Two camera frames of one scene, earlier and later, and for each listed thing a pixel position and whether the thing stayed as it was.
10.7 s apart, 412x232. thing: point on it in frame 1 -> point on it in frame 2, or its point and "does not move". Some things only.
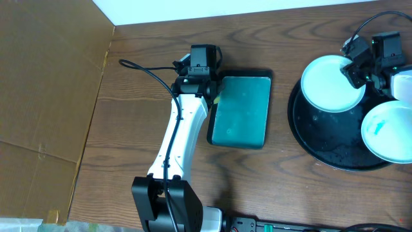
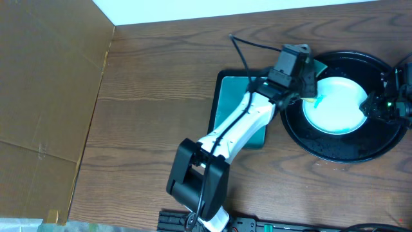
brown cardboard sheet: (52, 57) does not move
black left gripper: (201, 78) -> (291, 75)
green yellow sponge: (217, 100) -> (319, 67)
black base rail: (252, 224) does not move
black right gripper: (355, 72) -> (378, 107)
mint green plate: (386, 130) -> (336, 109)
